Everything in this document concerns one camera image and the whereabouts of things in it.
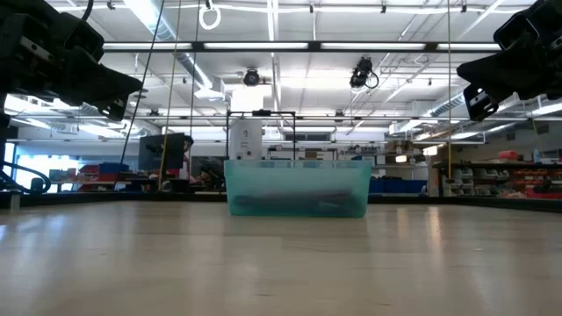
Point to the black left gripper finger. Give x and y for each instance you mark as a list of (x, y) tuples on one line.
[(113, 109), (96, 83)]

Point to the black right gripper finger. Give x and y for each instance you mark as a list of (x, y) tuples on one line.
[(500, 79), (478, 103)]

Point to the teal translucent plastic bin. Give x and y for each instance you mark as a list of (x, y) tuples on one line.
[(298, 184)]

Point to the blue storage bin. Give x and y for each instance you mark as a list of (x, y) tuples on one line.
[(114, 168)]

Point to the black background monitor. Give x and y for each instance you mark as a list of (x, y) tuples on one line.
[(162, 151)]

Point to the red storage bins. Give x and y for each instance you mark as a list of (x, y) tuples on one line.
[(89, 175)]

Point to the grey parts bins rack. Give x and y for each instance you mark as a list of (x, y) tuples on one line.
[(476, 180)]

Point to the person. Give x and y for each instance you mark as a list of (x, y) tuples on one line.
[(188, 142), (213, 173)]

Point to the shelf with red bins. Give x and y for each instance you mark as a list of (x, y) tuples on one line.
[(535, 175)]

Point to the row of blue bins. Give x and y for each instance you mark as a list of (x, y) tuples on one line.
[(397, 185)]

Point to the black overhead light bar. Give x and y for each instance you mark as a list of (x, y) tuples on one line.
[(373, 45)]

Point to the white cylindrical machine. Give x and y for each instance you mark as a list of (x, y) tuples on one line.
[(246, 140)]

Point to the black aluminium table frame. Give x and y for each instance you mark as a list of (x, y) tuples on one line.
[(131, 198)]

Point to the black ceiling camera with loop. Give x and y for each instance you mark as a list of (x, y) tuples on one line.
[(360, 74)]

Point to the round black ceiling camera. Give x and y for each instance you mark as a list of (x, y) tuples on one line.
[(251, 77)]

